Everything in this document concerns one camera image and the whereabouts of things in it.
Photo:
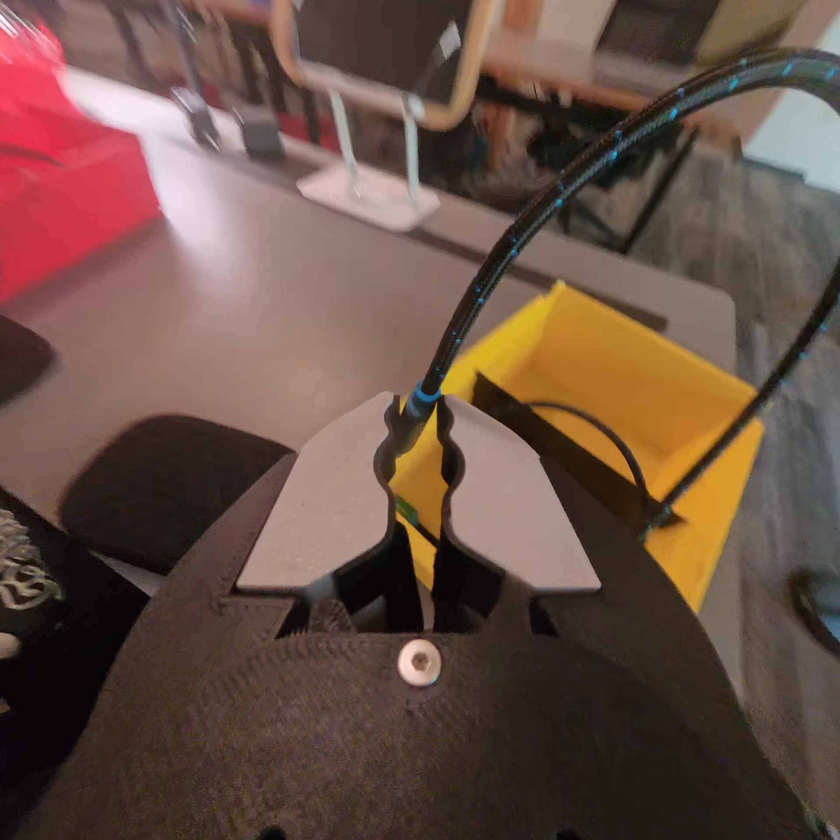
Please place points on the red plastic bin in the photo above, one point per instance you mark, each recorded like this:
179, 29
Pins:
65, 197

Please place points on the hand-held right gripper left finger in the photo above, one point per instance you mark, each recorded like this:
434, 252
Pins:
321, 505

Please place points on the small dark adapter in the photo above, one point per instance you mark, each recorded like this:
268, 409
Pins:
262, 134
197, 118

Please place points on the yellow plastic bin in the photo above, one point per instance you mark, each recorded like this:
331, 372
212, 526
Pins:
610, 367

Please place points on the black patterned cloth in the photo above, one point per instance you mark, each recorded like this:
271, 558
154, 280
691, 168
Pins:
46, 630

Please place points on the long wooden desk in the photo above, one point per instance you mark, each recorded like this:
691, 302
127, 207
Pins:
590, 79

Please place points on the black mouse pad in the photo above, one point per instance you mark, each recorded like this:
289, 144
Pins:
170, 485
23, 358

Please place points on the black bin divider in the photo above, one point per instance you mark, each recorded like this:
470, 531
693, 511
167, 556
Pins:
564, 453

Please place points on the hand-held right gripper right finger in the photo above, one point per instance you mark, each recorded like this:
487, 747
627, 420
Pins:
512, 512

